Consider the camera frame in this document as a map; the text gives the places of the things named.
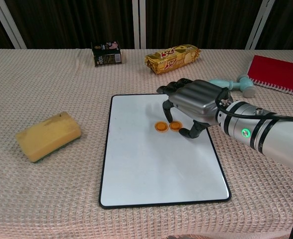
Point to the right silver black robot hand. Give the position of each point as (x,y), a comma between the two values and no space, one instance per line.
(198,99)

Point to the round orange magnet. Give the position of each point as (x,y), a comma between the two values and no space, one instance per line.
(175,126)
(161,127)

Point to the yellow biscuit packet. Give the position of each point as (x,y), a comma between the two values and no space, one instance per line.
(172,59)

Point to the teal toy hammer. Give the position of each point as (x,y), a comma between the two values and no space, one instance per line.
(246,85)

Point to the red spiral notebook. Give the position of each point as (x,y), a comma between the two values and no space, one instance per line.
(278,71)

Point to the small black printed box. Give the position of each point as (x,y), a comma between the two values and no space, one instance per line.
(106,54)

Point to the yellow sponge with green pad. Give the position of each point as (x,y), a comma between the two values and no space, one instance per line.
(48,135)

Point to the dark curtain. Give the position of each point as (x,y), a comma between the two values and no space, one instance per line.
(61,22)

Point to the pink waffle tablecloth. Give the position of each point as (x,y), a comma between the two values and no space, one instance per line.
(61,186)

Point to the white magnetic board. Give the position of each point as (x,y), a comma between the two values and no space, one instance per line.
(149,174)

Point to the upright white frame post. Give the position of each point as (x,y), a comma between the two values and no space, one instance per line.
(135,25)
(143,25)

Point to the slanted white frame post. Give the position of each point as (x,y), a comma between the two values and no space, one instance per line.
(9,25)
(259,25)

